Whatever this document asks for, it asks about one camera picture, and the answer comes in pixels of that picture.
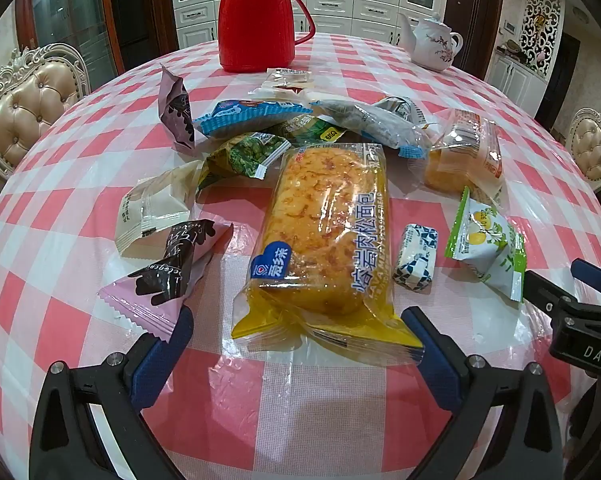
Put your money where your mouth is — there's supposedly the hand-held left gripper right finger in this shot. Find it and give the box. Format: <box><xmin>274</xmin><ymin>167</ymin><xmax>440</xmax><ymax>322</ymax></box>
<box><xmin>400</xmin><ymin>305</ymin><xmax>566</xmax><ymax>480</ymax></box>

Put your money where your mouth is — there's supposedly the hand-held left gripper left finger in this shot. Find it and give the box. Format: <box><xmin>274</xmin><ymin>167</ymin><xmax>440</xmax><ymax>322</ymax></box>
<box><xmin>29</xmin><ymin>305</ymin><xmax>196</xmax><ymax>480</ymax></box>

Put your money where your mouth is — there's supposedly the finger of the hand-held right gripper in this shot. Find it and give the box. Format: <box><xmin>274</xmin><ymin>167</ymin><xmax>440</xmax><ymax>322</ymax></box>
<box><xmin>571</xmin><ymin>258</ymin><xmax>601</xmax><ymax>295</ymax></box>
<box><xmin>523</xmin><ymin>270</ymin><xmax>586</xmax><ymax>316</ymax></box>

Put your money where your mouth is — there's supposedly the purple snack packet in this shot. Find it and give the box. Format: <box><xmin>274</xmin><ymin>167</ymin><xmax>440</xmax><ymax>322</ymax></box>
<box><xmin>98</xmin><ymin>220</ymin><xmax>234</xmax><ymax>343</ymax></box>
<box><xmin>158</xmin><ymin>65</ymin><xmax>196</xmax><ymax>153</ymax></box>

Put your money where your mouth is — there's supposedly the white green lemon packet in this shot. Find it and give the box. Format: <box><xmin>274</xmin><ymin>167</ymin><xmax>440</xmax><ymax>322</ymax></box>
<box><xmin>445</xmin><ymin>186</ymin><xmax>528</xmax><ymax>303</ymax></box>

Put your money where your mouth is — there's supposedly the blue white patterned candy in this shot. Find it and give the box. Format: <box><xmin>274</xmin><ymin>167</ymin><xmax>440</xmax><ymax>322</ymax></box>
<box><xmin>393</xmin><ymin>223</ymin><xmax>440</xmax><ymax>292</ymax></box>

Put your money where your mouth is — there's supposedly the beige snack packet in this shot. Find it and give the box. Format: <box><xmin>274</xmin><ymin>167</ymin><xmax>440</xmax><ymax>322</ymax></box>
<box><xmin>114</xmin><ymin>160</ymin><xmax>204</xmax><ymax>258</ymax></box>

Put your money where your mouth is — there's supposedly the large yellow bread packet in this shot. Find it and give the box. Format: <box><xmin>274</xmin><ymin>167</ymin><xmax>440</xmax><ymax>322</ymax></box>
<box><xmin>230</xmin><ymin>142</ymin><xmax>425</xmax><ymax>366</ymax></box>

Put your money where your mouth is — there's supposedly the orange bread packet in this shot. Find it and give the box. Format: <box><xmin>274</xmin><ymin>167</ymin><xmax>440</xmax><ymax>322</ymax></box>
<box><xmin>424</xmin><ymin>108</ymin><xmax>503</xmax><ymax>193</ymax></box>

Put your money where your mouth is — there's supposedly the green pea snack packet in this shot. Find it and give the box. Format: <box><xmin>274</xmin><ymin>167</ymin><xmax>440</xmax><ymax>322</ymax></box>
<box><xmin>196</xmin><ymin>132</ymin><xmax>291</xmax><ymax>193</ymax></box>

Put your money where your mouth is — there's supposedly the blue clear snack packet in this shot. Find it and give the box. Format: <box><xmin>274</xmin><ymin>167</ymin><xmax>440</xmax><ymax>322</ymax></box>
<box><xmin>310</xmin><ymin>96</ymin><xmax>431</xmax><ymax>159</ymax></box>
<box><xmin>193</xmin><ymin>100</ymin><xmax>313</xmax><ymax>137</ymax></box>

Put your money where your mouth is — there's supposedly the cream carved leather chair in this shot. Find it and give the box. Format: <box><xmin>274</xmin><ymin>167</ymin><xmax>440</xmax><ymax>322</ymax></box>
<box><xmin>0</xmin><ymin>44</ymin><xmax>88</xmax><ymax>181</ymax></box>
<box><xmin>567</xmin><ymin>107</ymin><xmax>601</xmax><ymax>193</ymax></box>

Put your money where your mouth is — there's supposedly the white low cabinet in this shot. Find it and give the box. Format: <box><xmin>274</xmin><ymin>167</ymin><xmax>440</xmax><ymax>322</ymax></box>
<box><xmin>485</xmin><ymin>52</ymin><xmax>541</xmax><ymax>116</ymax></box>

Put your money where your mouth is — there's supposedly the green yellow candy packet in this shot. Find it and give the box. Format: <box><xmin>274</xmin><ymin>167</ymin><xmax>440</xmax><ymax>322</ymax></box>
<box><xmin>275</xmin><ymin>116</ymin><xmax>343</xmax><ymax>143</ymax></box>

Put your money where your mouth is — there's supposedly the white carved lattice screen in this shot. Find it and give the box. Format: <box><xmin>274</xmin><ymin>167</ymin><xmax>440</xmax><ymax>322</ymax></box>
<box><xmin>517</xmin><ymin>0</ymin><xmax>566</xmax><ymax>76</ymax></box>

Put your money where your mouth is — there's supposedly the white floral teapot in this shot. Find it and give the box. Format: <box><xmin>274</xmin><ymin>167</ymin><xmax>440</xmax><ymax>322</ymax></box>
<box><xmin>397</xmin><ymin>11</ymin><xmax>463</xmax><ymax>72</ymax></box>

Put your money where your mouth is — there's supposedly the dark wooden door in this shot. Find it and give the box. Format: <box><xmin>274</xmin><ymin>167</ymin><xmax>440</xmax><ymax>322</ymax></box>
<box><xmin>443</xmin><ymin>0</ymin><xmax>503</xmax><ymax>81</ymax></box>

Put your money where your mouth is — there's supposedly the white red snack packet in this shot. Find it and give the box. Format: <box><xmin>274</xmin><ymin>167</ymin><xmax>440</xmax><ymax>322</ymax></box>
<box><xmin>248</xmin><ymin>85</ymin><xmax>331</xmax><ymax>107</ymax></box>

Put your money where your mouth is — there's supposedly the small white snack packet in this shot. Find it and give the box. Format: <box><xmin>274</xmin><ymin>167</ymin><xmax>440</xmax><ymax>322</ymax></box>
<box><xmin>266</xmin><ymin>67</ymin><xmax>315</xmax><ymax>90</ymax></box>

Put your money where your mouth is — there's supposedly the red thermos jug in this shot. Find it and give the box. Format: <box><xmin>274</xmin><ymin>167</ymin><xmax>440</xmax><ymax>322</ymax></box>
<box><xmin>218</xmin><ymin>0</ymin><xmax>316</xmax><ymax>73</ymax></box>

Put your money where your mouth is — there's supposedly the wooden framed glass door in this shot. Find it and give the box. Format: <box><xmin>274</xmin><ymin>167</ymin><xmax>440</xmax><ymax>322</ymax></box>
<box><xmin>15</xmin><ymin>0</ymin><xmax>116</xmax><ymax>91</ymax></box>

